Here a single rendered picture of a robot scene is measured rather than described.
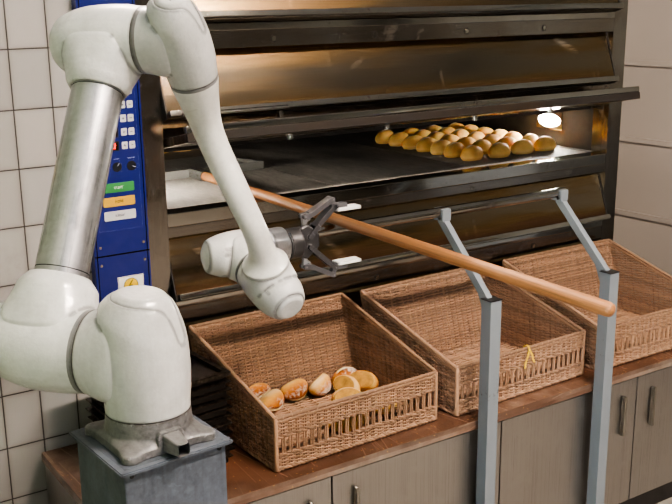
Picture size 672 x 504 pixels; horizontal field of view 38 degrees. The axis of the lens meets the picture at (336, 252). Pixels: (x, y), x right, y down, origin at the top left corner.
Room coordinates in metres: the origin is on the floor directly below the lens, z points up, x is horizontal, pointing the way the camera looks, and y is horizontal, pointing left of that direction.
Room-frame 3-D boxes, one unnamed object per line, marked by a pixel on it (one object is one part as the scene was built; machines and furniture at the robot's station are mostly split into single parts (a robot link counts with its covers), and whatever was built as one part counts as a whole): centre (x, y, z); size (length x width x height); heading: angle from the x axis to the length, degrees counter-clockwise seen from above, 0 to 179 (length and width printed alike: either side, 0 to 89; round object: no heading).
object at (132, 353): (1.65, 0.35, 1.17); 0.18 x 0.16 x 0.22; 74
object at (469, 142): (3.89, -0.51, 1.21); 0.61 x 0.48 x 0.06; 34
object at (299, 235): (2.30, 0.08, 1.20); 0.09 x 0.07 x 0.08; 124
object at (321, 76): (3.20, -0.27, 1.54); 1.79 x 0.11 x 0.19; 124
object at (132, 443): (1.64, 0.33, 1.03); 0.22 x 0.18 x 0.06; 37
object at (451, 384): (2.99, -0.43, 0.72); 0.56 x 0.49 x 0.28; 125
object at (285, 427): (2.66, 0.07, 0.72); 0.56 x 0.49 x 0.28; 125
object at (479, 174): (3.22, -0.26, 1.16); 1.80 x 0.06 x 0.04; 124
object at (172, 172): (3.42, 0.58, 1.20); 0.55 x 0.36 x 0.03; 124
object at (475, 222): (3.20, -0.27, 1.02); 1.79 x 0.11 x 0.19; 124
